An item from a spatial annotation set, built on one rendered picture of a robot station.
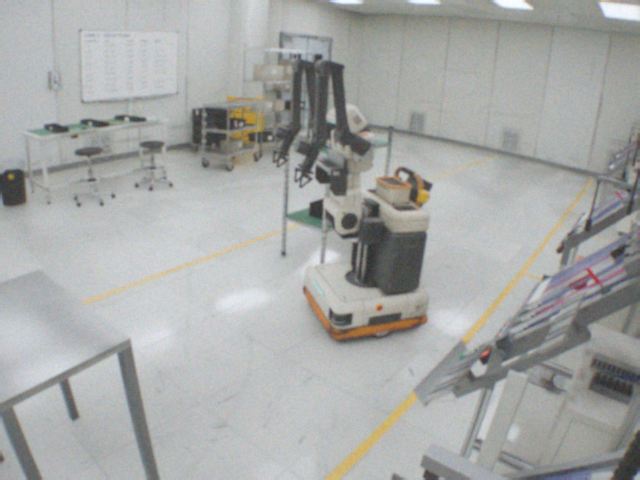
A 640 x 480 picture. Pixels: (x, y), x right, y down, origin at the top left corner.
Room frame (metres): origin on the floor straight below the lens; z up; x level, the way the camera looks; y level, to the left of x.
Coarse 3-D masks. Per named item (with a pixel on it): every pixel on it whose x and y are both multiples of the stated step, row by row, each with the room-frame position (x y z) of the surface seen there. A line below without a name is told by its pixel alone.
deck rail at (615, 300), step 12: (624, 288) 1.05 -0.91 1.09; (636, 288) 1.03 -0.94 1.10; (600, 300) 1.08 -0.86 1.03; (612, 300) 1.06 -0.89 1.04; (624, 300) 1.04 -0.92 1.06; (636, 300) 1.02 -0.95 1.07; (588, 312) 1.10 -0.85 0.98; (600, 312) 1.08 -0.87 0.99; (612, 312) 1.06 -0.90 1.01; (588, 324) 1.09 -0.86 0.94; (528, 336) 1.20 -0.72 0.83; (540, 336) 1.17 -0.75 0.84; (504, 348) 1.24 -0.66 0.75; (516, 348) 1.21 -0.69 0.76; (528, 348) 1.19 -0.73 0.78; (504, 360) 1.23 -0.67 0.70
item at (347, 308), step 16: (320, 272) 2.71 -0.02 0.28; (336, 272) 2.73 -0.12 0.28; (352, 272) 2.76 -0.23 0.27; (304, 288) 2.79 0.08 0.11; (320, 288) 2.54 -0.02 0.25; (336, 288) 2.50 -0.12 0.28; (352, 288) 2.52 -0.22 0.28; (368, 288) 2.53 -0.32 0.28; (320, 304) 2.50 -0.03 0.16; (336, 304) 2.32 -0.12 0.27; (352, 304) 2.33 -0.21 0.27; (368, 304) 2.35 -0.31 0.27; (384, 304) 2.38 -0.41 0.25; (400, 304) 2.41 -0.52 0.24; (416, 304) 2.46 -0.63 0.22; (336, 320) 2.28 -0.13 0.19; (352, 320) 2.30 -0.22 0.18; (368, 320) 2.34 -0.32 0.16; (384, 320) 2.37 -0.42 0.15; (400, 320) 2.42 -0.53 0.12; (416, 320) 2.46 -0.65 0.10; (336, 336) 2.26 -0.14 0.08; (352, 336) 2.30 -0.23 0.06
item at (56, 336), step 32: (0, 288) 1.28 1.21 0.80; (32, 288) 1.31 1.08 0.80; (0, 320) 1.08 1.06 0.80; (32, 320) 1.11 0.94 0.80; (64, 320) 1.13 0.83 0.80; (96, 320) 1.16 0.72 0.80; (0, 352) 0.92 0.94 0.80; (32, 352) 0.95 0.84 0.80; (64, 352) 0.97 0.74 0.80; (96, 352) 0.99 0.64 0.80; (128, 352) 1.08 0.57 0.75; (0, 384) 0.79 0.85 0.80; (32, 384) 0.81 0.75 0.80; (64, 384) 1.43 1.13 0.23; (128, 384) 1.06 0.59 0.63; (0, 416) 0.72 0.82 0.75
